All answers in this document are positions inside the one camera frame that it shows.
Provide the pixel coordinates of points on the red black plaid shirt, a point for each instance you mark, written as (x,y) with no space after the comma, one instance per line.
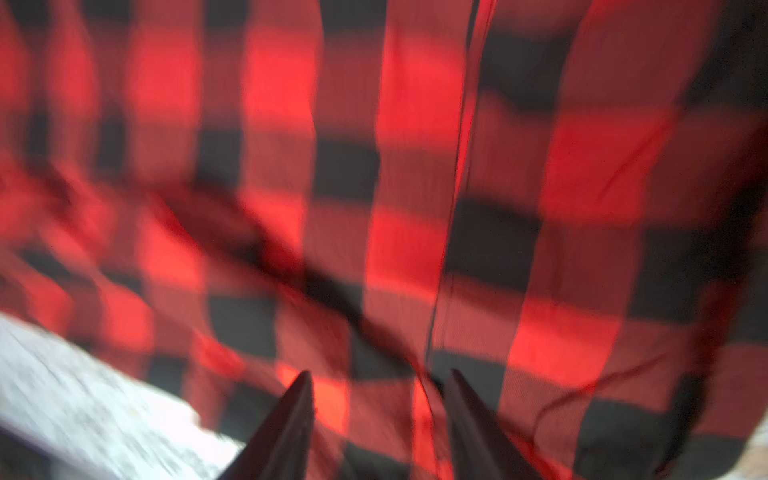
(565,201)

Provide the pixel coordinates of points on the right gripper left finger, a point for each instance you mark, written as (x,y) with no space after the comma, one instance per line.
(279,449)

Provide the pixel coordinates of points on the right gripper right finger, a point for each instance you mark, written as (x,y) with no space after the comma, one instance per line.
(480,449)

